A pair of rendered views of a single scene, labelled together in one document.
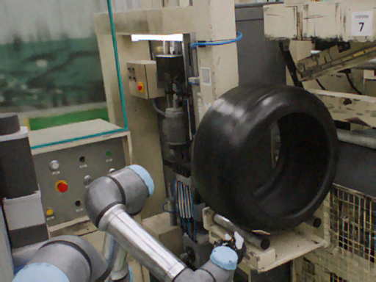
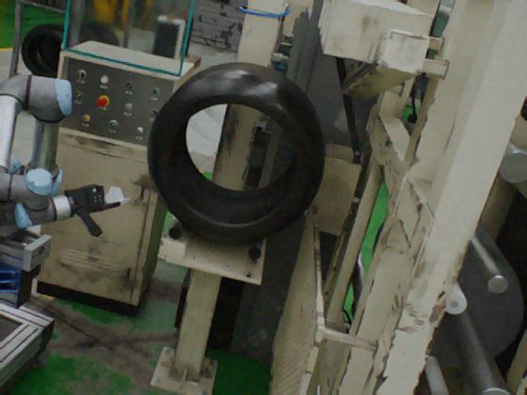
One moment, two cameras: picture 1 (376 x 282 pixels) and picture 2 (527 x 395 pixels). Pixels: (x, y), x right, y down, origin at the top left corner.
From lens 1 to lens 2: 1.33 m
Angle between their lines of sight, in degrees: 37
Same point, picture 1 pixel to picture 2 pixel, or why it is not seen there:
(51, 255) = not seen: outside the picture
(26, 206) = not seen: outside the picture
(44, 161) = (97, 72)
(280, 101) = (234, 86)
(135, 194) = (41, 101)
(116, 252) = (36, 152)
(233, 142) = (167, 106)
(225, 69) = (255, 44)
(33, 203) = not seen: outside the picture
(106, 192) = (11, 85)
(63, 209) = (99, 123)
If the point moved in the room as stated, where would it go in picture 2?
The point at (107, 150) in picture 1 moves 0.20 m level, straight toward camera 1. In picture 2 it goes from (154, 88) to (130, 94)
